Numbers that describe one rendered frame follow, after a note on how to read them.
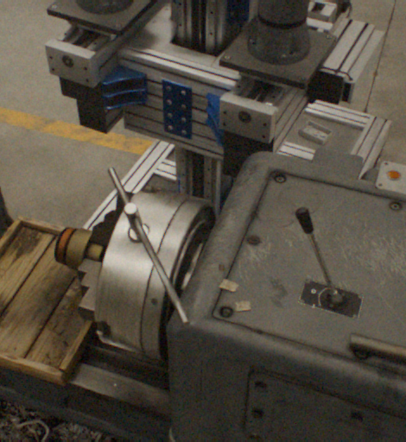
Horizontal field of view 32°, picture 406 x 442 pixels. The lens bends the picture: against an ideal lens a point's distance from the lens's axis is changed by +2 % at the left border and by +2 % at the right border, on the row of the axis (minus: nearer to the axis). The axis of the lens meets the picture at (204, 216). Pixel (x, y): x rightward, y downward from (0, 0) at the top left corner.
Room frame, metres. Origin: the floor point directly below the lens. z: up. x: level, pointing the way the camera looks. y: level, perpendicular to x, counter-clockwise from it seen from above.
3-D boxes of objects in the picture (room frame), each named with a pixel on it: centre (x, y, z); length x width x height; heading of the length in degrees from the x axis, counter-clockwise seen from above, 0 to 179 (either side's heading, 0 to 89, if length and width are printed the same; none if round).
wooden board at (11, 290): (0.95, 0.36, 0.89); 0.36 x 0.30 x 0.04; 161
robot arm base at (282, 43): (1.50, -0.18, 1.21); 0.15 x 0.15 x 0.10
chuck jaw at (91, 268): (0.80, 0.20, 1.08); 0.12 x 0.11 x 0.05; 161
